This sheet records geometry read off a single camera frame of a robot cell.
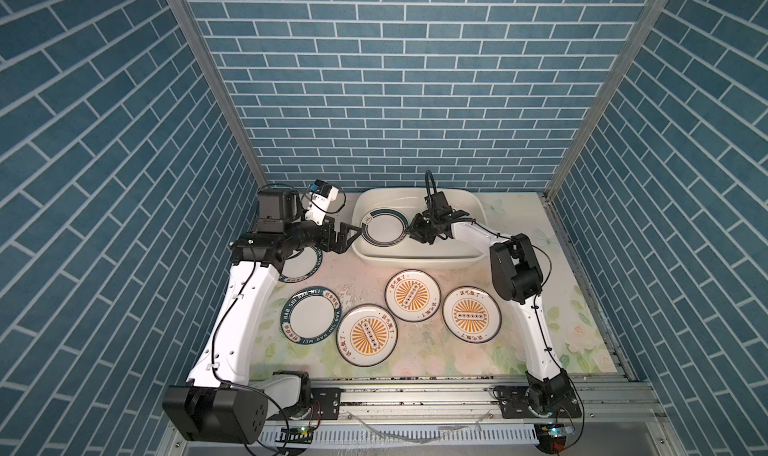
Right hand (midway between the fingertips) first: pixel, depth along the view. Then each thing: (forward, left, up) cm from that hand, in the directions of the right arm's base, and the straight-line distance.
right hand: (402, 228), depth 104 cm
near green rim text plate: (-32, +25, -5) cm, 41 cm away
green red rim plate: (+3, +7, -4) cm, 9 cm away
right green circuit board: (-54, -41, -8) cm, 69 cm away
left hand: (-21, +12, +26) cm, 35 cm away
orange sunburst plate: (-36, +8, -5) cm, 38 cm away
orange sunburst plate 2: (-23, -5, -5) cm, 24 cm away
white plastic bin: (-6, -3, -7) cm, 10 cm away
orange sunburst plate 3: (-27, -23, -5) cm, 36 cm away
